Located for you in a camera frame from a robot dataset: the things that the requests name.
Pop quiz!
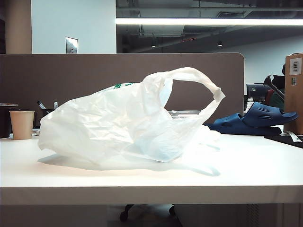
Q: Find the white plastic shopping bag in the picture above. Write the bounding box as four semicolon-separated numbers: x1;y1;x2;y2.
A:
37;67;226;177

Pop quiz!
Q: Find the clear plastic flat box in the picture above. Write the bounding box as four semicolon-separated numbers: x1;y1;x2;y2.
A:
166;109;204;120

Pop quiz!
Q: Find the blue slipper with slots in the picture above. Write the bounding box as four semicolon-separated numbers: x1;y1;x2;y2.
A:
205;113;282;136
241;102;299;129

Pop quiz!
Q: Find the brown desk partition panel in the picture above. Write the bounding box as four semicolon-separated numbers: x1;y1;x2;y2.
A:
0;52;245;130

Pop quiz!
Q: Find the long ceiling light strip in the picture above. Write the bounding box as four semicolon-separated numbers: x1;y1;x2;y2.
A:
115;18;303;26

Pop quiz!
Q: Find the dark computer monitor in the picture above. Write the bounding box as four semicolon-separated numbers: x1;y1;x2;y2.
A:
246;83;276;105

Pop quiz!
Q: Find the person in green shirt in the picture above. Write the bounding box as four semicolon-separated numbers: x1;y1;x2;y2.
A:
265;62;286;111

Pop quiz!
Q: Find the beige paper cup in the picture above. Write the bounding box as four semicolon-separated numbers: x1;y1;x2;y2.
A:
9;110;36;140

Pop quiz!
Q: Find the black flat mat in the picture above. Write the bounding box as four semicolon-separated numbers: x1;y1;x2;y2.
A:
264;132;303;149

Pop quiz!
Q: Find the brown cardboard box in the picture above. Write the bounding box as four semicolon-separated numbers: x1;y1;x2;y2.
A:
284;52;303;134

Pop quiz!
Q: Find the black round container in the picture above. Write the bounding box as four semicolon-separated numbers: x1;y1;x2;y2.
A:
0;103;19;139

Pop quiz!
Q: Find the metal wall switch plate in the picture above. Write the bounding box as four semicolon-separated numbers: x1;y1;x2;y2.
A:
65;36;79;54

